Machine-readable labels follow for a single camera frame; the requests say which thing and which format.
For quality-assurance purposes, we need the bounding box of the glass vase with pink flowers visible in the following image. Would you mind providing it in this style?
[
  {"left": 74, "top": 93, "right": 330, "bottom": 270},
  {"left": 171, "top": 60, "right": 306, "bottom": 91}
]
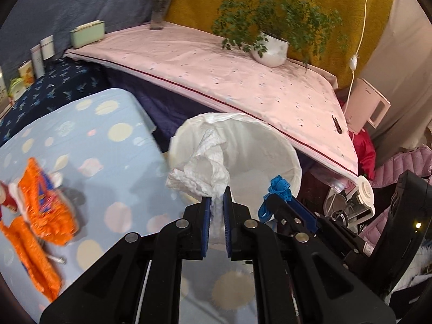
[{"left": 144, "top": 0, "right": 184, "bottom": 31}]

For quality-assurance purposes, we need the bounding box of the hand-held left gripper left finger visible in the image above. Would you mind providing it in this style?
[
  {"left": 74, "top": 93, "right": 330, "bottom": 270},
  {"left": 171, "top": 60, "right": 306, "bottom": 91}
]
[{"left": 40, "top": 196, "right": 212, "bottom": 324}]

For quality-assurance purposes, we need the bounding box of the pink down jacket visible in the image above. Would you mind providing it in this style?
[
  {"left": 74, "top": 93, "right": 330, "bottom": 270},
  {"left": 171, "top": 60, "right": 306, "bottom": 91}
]
[{"left": 358, "top": 144, "right": 432, "bottom": 254}]

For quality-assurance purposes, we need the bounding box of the grey blue blanket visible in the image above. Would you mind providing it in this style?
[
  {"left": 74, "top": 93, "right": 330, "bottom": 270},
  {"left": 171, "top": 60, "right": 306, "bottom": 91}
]
[{"left": 0, "top": 0, "right": 184, "bottom": 86}]

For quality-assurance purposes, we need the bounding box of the white tissue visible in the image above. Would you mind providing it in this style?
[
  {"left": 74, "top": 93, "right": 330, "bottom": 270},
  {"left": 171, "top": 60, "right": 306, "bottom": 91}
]
[{"left": 165, "top": 126, "right": 230, "bottom": 252}]

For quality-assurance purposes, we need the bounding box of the light blue spotted tablecloth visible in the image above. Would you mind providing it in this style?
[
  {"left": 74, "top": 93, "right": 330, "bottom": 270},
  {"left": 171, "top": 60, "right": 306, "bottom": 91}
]
[{"left": 0, "top": 88, "right": 260, "bottom": 324}]

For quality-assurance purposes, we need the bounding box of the white appliance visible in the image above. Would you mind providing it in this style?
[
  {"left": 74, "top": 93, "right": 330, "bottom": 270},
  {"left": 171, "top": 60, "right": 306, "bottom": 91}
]
[{"left": 346, "top": 77, "right": 391, "bottom": 132}]

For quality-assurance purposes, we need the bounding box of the green plant in white pot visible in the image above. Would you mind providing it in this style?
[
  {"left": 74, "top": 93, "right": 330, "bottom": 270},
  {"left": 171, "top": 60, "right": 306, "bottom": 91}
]
[{"left": 191, "top": 0, "right": 350, "bottom": 70}]

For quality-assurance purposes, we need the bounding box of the green tissue box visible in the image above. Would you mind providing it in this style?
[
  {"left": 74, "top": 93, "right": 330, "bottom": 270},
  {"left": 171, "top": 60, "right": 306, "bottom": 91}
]
[{"left": 70, "top": 20, "right": 106, "bottom": 48}]

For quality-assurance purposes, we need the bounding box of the green packet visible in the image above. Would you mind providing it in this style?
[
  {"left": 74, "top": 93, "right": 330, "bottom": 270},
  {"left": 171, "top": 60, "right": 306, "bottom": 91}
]
[{"left": 8, "top": 77, "right": 28, "bottom": 102}]

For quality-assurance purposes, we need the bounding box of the bin with white bag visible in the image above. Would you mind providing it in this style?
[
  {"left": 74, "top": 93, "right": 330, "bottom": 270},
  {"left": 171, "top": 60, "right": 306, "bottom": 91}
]
[{"left": 168, "top": 112, "right": 302, "bottom": 233}]

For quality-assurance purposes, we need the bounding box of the dark purple cloth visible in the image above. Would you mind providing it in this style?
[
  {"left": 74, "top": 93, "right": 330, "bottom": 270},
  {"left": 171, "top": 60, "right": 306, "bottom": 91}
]
[{"left": 107, "top": 69, "right": 304, "bottom": 163}]

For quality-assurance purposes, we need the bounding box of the tall white bottle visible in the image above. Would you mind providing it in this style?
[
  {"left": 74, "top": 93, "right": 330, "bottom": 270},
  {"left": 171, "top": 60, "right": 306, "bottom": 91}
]
[{"left": 30, "top": 45, "right": 45, "bottom": 79}]

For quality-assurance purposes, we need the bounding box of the white and red paper cup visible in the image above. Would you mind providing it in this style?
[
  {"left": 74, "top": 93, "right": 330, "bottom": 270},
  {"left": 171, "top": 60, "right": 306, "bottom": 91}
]
[{"left": 0, "top": 179, "right": 21, "bottom": 214}]

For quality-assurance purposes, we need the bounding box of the orange snack packet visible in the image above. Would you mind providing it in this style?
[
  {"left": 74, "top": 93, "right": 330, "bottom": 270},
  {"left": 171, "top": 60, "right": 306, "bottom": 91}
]
[
  {"left": 0, "top": 218, "right": 63, "bottom": 302},
  {"left": 17, "top": 158, "right": 79, "bottom": 246}
]

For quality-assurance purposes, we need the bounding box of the blue plastic ring strip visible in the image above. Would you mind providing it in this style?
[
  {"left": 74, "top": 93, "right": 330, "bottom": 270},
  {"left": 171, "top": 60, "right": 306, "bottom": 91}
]
[{"left": 258, "top": 175, "right": 292, "bottom": 221}]

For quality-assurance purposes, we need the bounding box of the white cable with switch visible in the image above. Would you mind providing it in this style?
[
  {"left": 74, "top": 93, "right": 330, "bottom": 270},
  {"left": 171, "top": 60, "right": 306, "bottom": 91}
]
[{"left": 341, "top": 0, "right": 371, "bottom": 132}]

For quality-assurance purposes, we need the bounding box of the pink cloth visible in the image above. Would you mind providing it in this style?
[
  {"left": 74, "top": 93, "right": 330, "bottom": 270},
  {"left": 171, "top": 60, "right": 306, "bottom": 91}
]
[{"left": 64, "top": 22, "right": 360, "bottom": 185}]

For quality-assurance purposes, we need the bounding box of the white printed box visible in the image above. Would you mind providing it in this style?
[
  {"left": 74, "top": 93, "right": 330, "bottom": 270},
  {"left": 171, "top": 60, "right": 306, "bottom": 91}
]
[{"left": 0, "top": 67, "right": 11, "bottom": 113}]

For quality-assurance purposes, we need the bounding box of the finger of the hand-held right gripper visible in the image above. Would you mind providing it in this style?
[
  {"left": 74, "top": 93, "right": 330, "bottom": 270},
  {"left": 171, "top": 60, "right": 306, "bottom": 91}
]
[
  {"left": 288, "top": 196, "right": 367, "bottom": 260},
  {"left": 265, "top": 194, "right": 306, "bottom": 236}
]

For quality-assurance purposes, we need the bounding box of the dark blue patterned cloth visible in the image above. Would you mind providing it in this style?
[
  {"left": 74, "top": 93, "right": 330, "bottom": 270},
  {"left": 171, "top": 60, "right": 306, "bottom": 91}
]
[{"left": 0, "top": 57, "right": 109, "bottom": 146}]

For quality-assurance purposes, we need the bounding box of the blender with white lid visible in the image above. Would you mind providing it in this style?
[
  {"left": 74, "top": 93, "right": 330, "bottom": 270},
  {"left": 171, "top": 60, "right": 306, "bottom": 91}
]
[{"left": 344, "top": 175, "right": 376, "bottom": 225}]

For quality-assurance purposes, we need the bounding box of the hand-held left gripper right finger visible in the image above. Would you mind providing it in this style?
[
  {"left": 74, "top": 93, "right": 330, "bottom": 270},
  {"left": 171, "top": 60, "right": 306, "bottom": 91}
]
[{"left": 223, "top": 186, "right": 395, "bottom": 324}]

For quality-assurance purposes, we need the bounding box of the white jar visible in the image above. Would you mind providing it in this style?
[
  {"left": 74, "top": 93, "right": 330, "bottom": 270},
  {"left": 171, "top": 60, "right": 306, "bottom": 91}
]
[{"left": 40, "top": 35, "right": 55, "bottom": 59}]

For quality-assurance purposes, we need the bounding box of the red garment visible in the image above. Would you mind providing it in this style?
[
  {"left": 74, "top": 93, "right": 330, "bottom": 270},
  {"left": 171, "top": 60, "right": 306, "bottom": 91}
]
[{"left": 337, "top": 98, "right": 377, "bottom": 181}]

